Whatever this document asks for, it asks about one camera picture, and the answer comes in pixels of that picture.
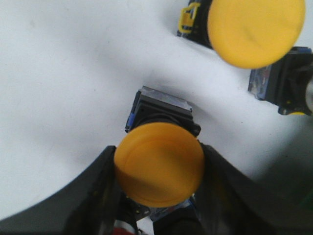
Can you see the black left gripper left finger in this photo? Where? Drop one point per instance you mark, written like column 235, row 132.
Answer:
column 86, row 206

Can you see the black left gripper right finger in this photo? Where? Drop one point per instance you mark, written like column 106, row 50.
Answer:
column 229, row 203

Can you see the red mushroom push button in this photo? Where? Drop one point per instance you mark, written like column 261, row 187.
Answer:
column 128, row 213

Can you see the yellow mushroom push button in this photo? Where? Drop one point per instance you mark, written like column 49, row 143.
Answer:
column 160, row 162

